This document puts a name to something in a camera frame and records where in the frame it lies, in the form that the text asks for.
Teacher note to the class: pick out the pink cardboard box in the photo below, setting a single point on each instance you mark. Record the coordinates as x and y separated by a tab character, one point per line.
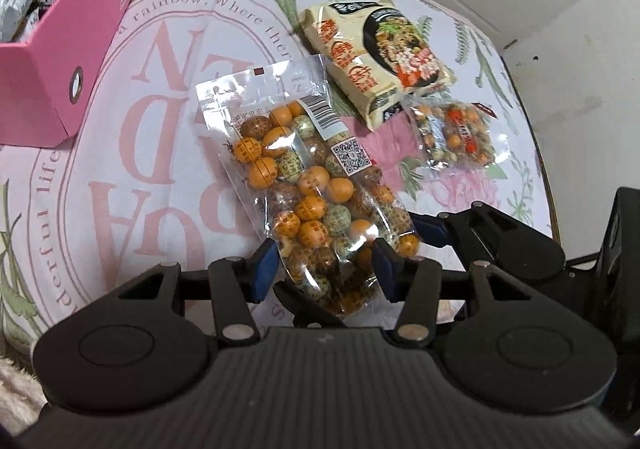
50	79

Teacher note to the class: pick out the small clear candy bag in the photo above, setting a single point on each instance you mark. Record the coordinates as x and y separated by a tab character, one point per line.
450	134

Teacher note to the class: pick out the white snack bar packet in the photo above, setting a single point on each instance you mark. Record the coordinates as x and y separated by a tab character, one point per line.
20	4

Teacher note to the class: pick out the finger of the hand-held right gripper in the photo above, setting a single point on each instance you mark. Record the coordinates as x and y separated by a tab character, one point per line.
430	229
305	313

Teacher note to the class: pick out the large clear candy bag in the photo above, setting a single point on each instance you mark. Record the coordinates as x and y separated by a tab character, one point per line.
310	189

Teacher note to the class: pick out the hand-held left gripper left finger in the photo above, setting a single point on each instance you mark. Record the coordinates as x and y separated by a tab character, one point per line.
262	271

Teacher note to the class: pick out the floral printed blanket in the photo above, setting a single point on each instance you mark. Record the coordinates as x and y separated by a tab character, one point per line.
150	154

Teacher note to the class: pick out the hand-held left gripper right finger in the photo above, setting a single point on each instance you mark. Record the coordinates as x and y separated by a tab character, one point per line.
385	271

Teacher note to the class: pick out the white fluffy blanket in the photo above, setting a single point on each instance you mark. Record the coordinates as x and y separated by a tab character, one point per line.
12	389

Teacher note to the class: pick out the beige instant noodle packet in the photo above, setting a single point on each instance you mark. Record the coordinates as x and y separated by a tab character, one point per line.
380	54

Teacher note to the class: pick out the black gold snack packet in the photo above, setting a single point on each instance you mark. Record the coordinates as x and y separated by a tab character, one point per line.
45	4

